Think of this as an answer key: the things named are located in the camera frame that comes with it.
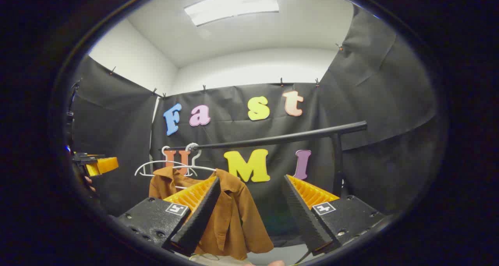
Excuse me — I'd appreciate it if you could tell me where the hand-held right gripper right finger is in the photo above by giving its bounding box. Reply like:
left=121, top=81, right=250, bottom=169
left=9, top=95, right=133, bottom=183
left=283, top=174, right=386, bottom=255

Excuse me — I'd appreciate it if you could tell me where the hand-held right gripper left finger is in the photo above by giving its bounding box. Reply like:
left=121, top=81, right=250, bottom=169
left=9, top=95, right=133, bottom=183
left=117, top=176, right=222, bottom=257

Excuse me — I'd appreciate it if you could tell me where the brown shirt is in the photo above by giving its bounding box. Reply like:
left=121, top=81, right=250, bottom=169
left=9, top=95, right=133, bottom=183
left=149, top=166, right=274, bottom=261

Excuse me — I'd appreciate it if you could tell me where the white plastic hanger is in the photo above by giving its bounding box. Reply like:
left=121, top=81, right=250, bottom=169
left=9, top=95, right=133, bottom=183
left=134, top=146, right=197, bottom=177

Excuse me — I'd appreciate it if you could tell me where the white hanger with taped hook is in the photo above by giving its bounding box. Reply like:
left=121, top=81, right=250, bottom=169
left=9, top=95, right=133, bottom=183
left=173, top=142, right=217, bottom=190

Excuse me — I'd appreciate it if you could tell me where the black backdrop cloth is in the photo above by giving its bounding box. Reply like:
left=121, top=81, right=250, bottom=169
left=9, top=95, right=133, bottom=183
left=70, top=3, right=439, bottom=247

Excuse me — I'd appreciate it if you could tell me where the ceiling light panel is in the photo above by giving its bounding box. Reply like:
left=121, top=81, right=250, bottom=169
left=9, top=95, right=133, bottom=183
left=184, top=0, right=280, bottom=27

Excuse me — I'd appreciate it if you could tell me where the black clothes rail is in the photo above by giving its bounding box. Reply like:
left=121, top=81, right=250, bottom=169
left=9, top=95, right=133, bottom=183
left=168, top=121, right=368, bottom=198

